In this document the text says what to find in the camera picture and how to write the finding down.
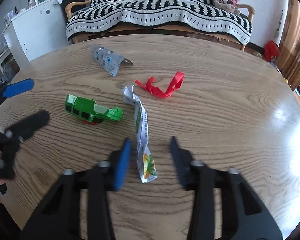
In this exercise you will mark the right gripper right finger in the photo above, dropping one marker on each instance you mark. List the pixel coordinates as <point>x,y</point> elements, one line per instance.
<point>244,215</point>

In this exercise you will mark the brown curtain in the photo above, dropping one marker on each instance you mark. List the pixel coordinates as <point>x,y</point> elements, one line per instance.
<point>288,61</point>

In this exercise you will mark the white fruit sachet wrapper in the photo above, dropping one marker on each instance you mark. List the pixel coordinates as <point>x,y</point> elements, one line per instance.
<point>144,158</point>

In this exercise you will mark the blue white blister wrapper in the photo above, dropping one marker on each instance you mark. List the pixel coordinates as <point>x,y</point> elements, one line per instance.
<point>109,60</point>

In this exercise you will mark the wooden sofa bench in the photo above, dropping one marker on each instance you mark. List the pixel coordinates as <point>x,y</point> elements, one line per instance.
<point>177,28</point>

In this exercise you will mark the black white striped blanket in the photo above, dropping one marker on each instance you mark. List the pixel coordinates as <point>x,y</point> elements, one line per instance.
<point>201,15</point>

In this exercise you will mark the green toy car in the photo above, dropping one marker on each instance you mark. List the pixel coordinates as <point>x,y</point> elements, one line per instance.
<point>90,112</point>

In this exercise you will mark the red bag on floor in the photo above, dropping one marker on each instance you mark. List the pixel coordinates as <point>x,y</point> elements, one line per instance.
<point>271,51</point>

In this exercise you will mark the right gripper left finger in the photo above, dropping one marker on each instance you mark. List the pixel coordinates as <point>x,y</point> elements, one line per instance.
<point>78,196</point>

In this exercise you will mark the white cabinet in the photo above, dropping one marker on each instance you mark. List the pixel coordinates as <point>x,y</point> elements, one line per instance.
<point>36,31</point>

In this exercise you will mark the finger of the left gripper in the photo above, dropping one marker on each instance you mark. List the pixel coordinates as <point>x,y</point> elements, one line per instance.
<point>25,128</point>
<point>18,88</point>

